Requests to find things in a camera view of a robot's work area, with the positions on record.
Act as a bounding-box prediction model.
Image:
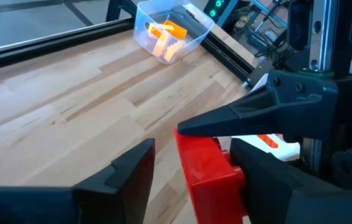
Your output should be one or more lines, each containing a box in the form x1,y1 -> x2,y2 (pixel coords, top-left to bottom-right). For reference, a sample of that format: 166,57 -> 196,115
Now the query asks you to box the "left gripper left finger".
0,139 -> 156,224

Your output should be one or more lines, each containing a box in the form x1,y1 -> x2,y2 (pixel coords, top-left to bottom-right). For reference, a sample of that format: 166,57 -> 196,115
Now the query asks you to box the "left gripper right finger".
230,139 -> 352,224

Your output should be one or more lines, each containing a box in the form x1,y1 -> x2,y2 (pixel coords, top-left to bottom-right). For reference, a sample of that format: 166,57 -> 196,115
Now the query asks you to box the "long yellow toy brick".
163,39 -> 188,63
152,32 -> 170,58
147,23 -> 164,40
163,19 -> 188,40

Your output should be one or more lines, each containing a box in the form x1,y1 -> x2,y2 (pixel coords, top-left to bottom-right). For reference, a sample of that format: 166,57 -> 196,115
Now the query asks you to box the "dark device with green lights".
202,0 -> 240,29

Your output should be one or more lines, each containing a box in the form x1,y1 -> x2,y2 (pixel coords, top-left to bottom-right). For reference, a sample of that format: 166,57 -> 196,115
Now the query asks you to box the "orange toy brick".
257,134 -> 280,149

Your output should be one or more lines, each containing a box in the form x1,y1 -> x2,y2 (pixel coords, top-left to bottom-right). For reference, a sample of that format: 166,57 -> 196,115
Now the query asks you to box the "black aluminium frame rail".
175,4 -> 256,83
0,17 -> 136,75

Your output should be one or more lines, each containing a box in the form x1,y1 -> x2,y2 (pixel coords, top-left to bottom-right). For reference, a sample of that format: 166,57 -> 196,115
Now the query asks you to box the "black cable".
253,18 -> 292,68

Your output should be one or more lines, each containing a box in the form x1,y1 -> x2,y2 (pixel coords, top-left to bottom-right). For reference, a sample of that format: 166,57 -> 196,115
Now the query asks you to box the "blue-grey metal table frame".
250,0 -> 290,30

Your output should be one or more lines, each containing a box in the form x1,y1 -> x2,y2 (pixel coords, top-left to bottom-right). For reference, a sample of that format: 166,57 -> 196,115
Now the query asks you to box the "clear plastic bin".
133,0 -> 216,65

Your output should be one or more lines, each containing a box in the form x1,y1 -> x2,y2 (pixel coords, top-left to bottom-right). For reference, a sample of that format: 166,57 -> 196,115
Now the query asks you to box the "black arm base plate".
245,57 -> 278,85

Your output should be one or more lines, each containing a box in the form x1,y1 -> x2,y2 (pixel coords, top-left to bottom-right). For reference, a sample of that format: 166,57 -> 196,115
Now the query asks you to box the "white plastic bin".
231,73 -> 302,162

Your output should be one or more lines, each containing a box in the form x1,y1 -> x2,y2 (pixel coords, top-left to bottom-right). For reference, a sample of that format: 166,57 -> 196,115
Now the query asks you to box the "black frame foot bracket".
105,0 -> 138,23

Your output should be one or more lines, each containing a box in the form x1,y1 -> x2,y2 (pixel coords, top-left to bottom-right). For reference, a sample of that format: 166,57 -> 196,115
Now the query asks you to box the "red toy brick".
173,128 -> 247,224

